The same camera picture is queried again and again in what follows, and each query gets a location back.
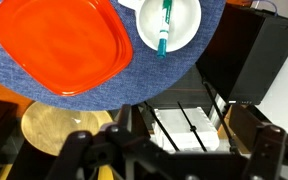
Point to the white cup with green print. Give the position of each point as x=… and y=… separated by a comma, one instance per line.
x=184, y=23

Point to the red square plate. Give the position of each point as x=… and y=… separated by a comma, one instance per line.
x=57, y=43

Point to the black computer tower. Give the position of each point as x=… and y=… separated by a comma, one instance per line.
x=244, y=56

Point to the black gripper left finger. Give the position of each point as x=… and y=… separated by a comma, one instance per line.
x=84, y=150

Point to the blue tablecloth round table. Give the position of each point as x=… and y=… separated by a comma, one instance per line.
x=157, y=76

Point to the teal and white marker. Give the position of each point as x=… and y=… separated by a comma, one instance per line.
x=165, y=23

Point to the round wooden stool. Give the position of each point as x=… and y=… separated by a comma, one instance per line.
x=57, y=126

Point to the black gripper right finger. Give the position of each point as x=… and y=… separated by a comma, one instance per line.
x=270, y=150

